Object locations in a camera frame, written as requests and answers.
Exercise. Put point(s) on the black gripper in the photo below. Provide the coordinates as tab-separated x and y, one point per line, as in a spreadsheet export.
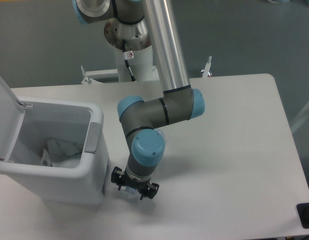
146	189

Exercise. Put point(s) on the crushed clear plastic bottle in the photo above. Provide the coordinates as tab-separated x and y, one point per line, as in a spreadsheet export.
131	192

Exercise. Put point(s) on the clear plastic bag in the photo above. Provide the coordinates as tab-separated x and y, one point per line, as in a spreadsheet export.
64	153

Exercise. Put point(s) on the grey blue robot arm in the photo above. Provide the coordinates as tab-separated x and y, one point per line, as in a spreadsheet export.
177	100

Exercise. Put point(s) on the white trash can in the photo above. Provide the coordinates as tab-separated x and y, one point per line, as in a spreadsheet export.
77	122

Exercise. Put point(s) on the white crumpled paper trash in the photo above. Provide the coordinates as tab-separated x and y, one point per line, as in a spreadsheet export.
45	159

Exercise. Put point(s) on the white trash can lid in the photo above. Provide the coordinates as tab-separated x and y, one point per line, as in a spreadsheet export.
12	113

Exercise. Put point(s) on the black device at table edge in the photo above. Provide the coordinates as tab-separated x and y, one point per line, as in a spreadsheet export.
303	213

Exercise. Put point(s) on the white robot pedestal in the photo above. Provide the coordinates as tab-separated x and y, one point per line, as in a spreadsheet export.
133	54

